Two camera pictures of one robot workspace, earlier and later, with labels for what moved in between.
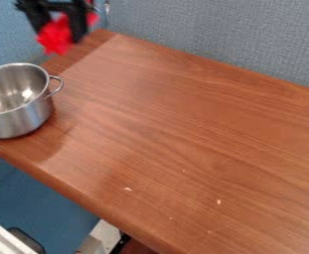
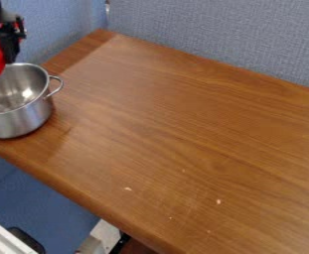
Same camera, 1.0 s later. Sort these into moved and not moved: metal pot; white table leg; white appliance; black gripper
Moved: black gripper
Not moved: white table leg; white appliance; metal pot
